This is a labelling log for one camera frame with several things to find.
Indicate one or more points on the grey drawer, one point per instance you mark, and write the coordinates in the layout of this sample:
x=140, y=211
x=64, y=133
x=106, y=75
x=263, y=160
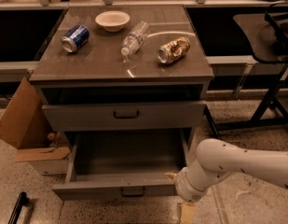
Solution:
x=132, y=116
x=123, y=164

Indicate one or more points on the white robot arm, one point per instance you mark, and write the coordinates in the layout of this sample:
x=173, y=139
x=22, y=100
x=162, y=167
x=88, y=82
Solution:
x=216, y=160

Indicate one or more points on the grey drawer cabinet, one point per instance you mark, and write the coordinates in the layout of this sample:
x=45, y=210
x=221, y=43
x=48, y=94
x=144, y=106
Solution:
x=99, y=74

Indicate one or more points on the gold crumpled can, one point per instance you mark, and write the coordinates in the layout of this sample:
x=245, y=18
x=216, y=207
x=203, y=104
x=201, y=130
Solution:
x=173, y=50

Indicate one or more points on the clear plastic water bottle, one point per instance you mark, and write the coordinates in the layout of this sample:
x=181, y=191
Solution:
x=135, y=38

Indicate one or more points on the white paper bowl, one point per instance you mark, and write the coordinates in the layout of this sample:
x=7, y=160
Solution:
x=112, y=21

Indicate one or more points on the blue soda can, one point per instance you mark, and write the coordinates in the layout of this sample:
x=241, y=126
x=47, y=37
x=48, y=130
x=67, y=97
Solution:
x=75, y=38

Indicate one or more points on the small round brown object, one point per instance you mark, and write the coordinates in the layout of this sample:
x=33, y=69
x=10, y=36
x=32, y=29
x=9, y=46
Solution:
x=51, y=137

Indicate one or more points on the brown cardboard box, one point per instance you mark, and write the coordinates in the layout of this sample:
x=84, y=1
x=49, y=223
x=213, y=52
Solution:
x=25, y=127

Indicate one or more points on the black side table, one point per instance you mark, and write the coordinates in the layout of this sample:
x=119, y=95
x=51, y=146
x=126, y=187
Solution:
x=267, y=34

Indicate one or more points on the black bar on floor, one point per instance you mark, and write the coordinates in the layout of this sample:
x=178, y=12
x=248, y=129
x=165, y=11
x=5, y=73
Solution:
x=22, y=200

